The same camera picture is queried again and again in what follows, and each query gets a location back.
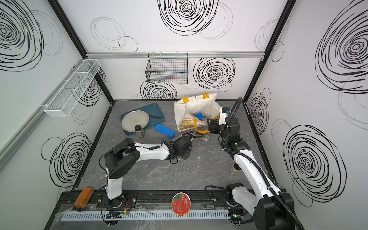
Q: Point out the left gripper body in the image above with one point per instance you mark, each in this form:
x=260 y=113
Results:
x=185 y=155

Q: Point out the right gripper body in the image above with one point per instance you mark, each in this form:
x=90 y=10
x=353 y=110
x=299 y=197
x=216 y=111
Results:
x=216 y=129

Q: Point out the blue compass case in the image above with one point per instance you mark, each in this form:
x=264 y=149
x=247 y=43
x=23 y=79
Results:
x=164 y=130
x=199 y=116

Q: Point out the canvas tote bag yellow handles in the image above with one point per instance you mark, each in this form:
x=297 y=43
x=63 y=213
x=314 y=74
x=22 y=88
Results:
x=186 y=109

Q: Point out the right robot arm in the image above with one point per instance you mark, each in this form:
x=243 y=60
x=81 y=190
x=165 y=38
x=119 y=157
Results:
x=270 y=208

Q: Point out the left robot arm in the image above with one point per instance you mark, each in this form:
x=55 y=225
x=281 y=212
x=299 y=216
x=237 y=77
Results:
x=120 y=159

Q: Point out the small jar black lid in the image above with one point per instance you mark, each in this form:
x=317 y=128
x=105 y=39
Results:
x=140 y=132

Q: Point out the teal tray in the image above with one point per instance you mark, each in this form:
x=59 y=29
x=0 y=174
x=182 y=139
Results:
x=152 y=109

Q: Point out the grey round plate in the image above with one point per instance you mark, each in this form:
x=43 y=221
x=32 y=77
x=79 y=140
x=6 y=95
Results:
x=133 y=118

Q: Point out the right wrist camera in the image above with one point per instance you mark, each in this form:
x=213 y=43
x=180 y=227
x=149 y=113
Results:
x=224 y=112

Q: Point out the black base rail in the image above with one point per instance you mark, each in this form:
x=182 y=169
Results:
x=133 y=198

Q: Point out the white slotted cable duct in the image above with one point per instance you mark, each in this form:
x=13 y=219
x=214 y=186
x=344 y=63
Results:
x=145 y=215

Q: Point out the black wire basket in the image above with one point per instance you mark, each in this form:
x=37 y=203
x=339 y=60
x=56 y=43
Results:
x=169 y=70

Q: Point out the aluminium wall rail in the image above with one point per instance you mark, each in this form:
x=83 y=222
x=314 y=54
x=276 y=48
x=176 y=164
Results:
x=191 y=54

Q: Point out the white wire shelf basket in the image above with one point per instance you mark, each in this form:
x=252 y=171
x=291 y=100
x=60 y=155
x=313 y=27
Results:
x=80 y=87

